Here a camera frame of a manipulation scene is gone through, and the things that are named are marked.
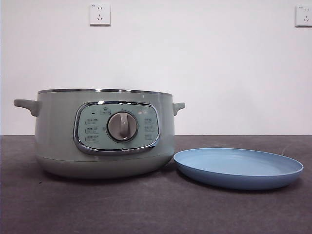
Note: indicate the blue round plate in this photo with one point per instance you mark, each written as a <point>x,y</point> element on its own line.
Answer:
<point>234,168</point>

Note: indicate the pale green electric steamer pot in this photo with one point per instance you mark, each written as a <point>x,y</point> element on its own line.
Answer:
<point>58,136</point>

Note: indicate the white wall socket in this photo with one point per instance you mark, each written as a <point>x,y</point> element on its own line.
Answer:
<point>100,15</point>
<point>304,16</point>

